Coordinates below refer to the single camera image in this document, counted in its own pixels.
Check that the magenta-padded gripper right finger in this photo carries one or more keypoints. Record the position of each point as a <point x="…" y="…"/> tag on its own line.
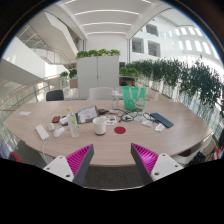
<point x="163" y="165"/>

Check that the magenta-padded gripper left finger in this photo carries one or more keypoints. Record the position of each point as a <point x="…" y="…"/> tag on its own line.
<point x="58" y="166"/>

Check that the clear plastic bottle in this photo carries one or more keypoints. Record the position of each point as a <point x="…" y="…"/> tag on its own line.
<point x="73" y="125"/>

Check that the white power strip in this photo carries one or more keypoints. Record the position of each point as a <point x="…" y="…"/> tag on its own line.
<point x="42" y="132"/>

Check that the long clear plastic packet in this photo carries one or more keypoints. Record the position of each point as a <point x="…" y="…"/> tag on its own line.
<point x="160" y="127"/>

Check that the dark blue keyboard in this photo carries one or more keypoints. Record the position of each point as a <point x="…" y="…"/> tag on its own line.
<point x="162" y="120"/>

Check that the white card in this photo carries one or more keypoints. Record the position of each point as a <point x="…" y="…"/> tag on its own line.
<point x="63" y="120"/>

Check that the black and red case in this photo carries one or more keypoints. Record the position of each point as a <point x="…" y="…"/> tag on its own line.
<point x="56" y="119"/>

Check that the flat round red coaster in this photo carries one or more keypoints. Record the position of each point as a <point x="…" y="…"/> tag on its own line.
<point x="120" y="130"/>

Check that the white cup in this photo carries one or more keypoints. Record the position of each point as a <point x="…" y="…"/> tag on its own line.
<point x="99" y="126"/>

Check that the brown booklet with white page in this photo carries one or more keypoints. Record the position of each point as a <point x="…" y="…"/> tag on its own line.
<point x="87" y="114"/>

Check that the white paper slip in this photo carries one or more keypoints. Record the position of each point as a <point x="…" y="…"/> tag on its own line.
<point x="25" y="113"/>

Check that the colourful sticker sheet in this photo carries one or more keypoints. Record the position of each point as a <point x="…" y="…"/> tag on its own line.
<point x="111" y="120"/>

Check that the black power adapter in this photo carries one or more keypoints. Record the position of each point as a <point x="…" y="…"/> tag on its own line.
<point x="102" y="111"/>

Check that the black chair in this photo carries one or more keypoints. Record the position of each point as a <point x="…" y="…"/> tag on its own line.
<point x="54" y="95"/>

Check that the green tote bag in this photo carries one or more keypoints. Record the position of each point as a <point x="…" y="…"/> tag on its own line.
<point x="133" y="95"/>

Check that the glass railing with wooden handrail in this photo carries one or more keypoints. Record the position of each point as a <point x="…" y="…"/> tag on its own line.
<point x="23" y="95"/>

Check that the clear drinking tumbler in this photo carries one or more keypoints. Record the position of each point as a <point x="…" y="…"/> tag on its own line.
<point x="115" y="98"/>

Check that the white chair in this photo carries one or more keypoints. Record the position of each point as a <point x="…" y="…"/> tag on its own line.
<point x="101" y="94"/>

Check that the green hedge plant row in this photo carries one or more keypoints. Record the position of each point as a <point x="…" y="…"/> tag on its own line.
<point x="196" y="81"/>

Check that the potted green plants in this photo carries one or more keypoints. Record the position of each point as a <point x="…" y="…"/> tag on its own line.
<point x="72" y="73"/>

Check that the white cabinet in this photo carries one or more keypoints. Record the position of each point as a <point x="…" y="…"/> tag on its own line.
<point x="97" y="75"/>

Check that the planter box with plants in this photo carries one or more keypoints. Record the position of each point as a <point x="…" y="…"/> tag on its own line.
<point x="128" y="71"/>

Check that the green plants on cabinet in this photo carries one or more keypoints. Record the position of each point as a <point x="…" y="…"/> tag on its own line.
<point x="98" y="52"/>

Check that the ceiling light strips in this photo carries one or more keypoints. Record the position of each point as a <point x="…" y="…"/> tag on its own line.
<point x="106" y="24"/>

